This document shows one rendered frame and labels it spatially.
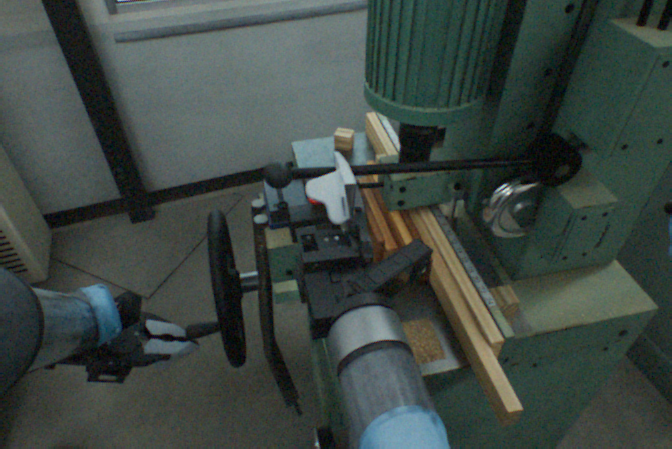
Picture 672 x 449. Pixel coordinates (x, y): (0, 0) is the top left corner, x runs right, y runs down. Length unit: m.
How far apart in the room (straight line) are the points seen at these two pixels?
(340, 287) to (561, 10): 0.43
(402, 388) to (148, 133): 1.86
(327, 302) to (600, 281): 0.66
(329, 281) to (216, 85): 1.64
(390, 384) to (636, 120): 0.44
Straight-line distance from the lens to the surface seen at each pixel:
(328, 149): 1.07
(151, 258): 2.17
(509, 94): 0.72
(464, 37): 0.63
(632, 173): 0.91
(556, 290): 1.00
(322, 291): 0.51
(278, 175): 0.56
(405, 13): 0.61
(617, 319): 1.02
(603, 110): 0.70
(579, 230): 0.77
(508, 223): 0.79
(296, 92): 2.18
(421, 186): 0.80
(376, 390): 0.44
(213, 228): 0.83
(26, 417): 1.93
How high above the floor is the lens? 1.52
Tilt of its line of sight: 42 degrees down
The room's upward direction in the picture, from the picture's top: straight up
